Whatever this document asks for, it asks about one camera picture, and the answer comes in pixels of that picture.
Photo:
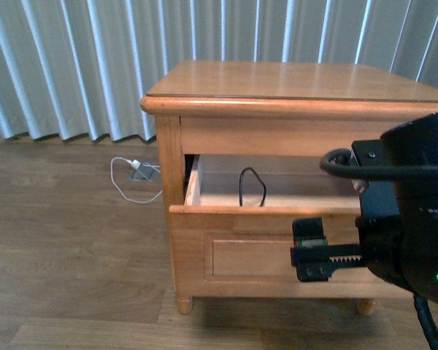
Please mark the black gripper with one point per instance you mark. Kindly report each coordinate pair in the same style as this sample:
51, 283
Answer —
377, 249

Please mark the wooden drawer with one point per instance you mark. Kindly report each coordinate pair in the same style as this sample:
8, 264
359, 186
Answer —
232, 235

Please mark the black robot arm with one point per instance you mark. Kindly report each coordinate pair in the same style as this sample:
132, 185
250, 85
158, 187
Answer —
397, 180

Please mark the light wooden nightstand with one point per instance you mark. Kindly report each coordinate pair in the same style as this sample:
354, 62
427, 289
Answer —
242, 108

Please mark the metal floor socket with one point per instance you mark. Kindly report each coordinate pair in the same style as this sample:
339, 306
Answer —
143, 172

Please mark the white pleated curtain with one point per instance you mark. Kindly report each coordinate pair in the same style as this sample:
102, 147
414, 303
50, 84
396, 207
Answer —
69, 68

